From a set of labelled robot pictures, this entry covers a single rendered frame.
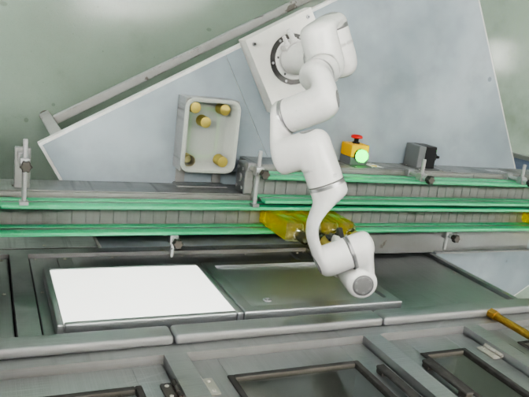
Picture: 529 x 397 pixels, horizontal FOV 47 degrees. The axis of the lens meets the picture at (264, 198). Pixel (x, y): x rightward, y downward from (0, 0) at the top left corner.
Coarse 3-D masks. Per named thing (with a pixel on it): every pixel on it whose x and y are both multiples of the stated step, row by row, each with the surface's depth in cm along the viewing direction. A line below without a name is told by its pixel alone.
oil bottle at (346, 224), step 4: (328, 212) 192; (332, 212) 193; (328, 216) 188; (332, 216) 188; (336, 216) 189; (340, 216) 189; (336, 220) 184; (340, 220) 184; (344, 220) 185; (348, 220) 186; (340, 224) 182; (344, 224) 181; (348, 224) 182; (352, 224) 182; (344, 228) 181; (348, 228) 181; (352, 228) 182; (344, 232) 181
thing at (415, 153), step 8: (408, 144) 222; (416, 144) 220; (424, 144) 223; (408, 152) 222; (416, 152) 218; (424, 152) 217; (432, 152) 219; (408, 160) 222; (416, 160) 217; (432, 160) 220; (432, 168) 221
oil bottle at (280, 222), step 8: (264, 216) 188; (272, 216) 183; (280, 216) 180; (288, 216) 182; (264, 224) 188; (272, 224) 183; (280, 224) 178; (288, 224) 174; (296, 224) 174; (280, 232) 178; (288, 232) 174; (288, 240) 175; (296, 240) 175
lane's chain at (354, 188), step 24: (264, 192) 190; (288, 192) 194; (360, 192) 205; (384, 192) 209; (408, 192) 213; (432, 192) 218; (456, 192) 222; (480, 192) 227; (504, 192) 232; (528, 192) 238
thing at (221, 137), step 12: (204, 108) 187; (240, 108) 184; (192, 120) 186; (216, 120) 189; (228, 120) 189; (192, 132) 187; (204, 132) 189; (216, 132) 190; (228, 132) 189; (192, 144) 188; (204, 144) 190; (216, 144) 192; (228, 144) 189; (204, 156) 191; (228, 156) 189; (192, 168) 184; (204, 168) 186; (216, 168) 188; (228, 168) 188
